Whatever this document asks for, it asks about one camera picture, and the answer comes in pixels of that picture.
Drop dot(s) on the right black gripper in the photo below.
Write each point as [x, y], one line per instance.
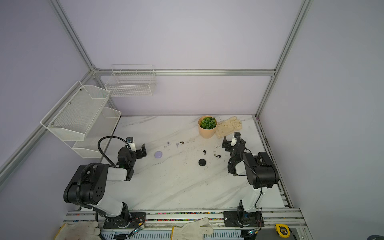
[229, 144]

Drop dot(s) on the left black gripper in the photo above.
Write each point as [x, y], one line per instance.
[139, 151]

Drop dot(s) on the black earbud charging case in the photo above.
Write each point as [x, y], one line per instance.
[202, 162]

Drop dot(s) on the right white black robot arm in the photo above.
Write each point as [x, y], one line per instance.
[261, 174]

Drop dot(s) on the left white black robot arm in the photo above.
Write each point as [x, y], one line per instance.
[87, 188]

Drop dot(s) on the beige work glove on table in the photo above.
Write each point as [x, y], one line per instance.
[227, 127]

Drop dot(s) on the lilac round disc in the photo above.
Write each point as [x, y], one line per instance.
[158, 154]

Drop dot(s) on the potted green plant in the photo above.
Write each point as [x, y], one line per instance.
[207, 126]

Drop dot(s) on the white mesh shelf lower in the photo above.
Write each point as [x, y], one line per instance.
[104, 126]

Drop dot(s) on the white mesh shelf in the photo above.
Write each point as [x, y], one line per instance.
[72, 118]
[104, 126]

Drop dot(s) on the white mesh shelf upper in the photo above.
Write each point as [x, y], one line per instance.
[72, 118]

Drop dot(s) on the white glove front centre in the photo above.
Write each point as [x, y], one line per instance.
[192, 231]

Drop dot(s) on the white glove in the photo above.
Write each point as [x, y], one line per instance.
[79, 231]
[192, 231]

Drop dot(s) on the white glove front left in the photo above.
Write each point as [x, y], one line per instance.
[79, 231]

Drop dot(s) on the yellow tape measure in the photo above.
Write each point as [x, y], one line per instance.
[283, 231]

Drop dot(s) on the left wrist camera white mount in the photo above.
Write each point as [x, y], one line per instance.
[131, 144]

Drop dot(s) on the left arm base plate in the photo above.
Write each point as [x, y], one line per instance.
[132, 221]

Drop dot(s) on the white wire basket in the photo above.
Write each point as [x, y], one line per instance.
[132, 81]

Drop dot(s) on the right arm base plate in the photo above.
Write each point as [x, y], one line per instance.
[243, 219]

